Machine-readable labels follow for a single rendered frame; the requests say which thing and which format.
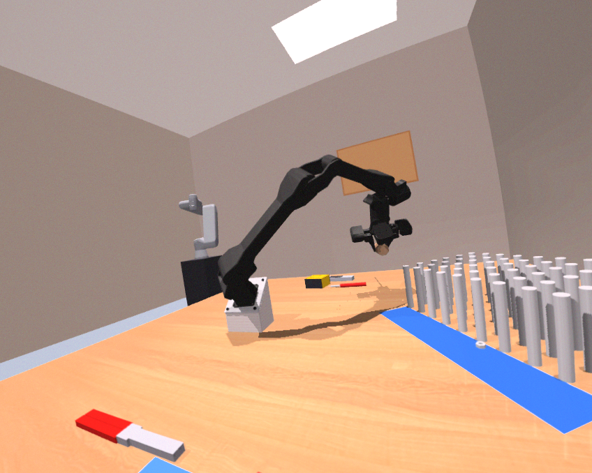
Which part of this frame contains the white flat bar with grey inlay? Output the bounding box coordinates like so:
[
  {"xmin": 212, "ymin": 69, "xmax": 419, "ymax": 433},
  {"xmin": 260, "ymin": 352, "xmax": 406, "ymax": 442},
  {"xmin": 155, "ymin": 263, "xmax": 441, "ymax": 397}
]
[{"xmin": 330, "ymin": 276, "xmax": 355, "ymax": 282}]

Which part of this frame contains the blue flat strip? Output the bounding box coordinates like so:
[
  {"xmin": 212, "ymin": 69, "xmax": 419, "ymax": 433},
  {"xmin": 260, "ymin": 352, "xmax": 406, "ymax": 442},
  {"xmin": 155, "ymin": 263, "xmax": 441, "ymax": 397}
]
[{"xmin": 380, "ymin": 306, "xmax": 592, "ymax": 434}]

